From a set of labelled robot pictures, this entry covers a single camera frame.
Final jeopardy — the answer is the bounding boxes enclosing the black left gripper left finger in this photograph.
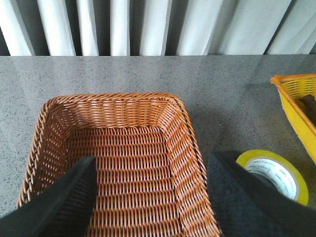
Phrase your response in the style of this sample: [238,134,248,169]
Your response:
[0,157,97,237]

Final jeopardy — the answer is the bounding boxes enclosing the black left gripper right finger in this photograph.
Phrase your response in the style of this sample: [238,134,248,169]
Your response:
[207,151,316,237]

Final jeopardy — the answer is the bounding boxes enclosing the yellow tape roll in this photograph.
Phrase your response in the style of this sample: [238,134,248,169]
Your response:
[236,149,309,205]

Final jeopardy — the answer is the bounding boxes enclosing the brown wicker basket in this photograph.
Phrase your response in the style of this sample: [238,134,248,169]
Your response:
[17,92,222,237]

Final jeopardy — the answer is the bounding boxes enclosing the brown toy animal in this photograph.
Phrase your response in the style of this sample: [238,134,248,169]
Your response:
[300,94,316,125]

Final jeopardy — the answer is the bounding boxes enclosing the yellow plastic basket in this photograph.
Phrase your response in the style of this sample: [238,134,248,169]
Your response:
[271,74,316,161]

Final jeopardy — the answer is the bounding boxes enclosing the grey pleated curtain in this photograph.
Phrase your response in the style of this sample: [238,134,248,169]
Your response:
[0,0,316,56]

